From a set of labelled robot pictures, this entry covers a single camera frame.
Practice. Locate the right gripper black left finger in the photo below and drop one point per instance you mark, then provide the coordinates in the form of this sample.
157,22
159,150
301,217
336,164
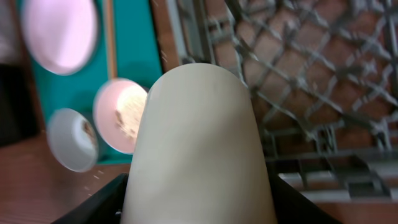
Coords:
103,207

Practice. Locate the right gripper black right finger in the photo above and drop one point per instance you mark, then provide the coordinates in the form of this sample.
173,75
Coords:
291,207

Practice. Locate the small grey bowl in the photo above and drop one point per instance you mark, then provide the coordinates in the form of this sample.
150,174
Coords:
68,143

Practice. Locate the pink bowl with rice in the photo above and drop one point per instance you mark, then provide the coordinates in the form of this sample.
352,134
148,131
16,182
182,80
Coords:
117,110

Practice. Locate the cream plastic cup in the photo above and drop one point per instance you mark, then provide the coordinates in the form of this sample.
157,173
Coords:
198,156

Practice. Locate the black waste tray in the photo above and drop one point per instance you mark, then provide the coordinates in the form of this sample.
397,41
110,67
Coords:
18,119

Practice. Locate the grey dishwasher rack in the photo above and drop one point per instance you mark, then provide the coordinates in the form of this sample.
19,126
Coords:
323,79

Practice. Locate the brown food scrap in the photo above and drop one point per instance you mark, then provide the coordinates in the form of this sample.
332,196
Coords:
88,130

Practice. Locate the teal plastic tray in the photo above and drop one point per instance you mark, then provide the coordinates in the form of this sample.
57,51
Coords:
137,60

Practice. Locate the wooden chopstick left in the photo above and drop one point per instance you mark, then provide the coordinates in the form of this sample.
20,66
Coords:
110,38

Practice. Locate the large white plate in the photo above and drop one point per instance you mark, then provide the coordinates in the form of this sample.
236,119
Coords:
60,35

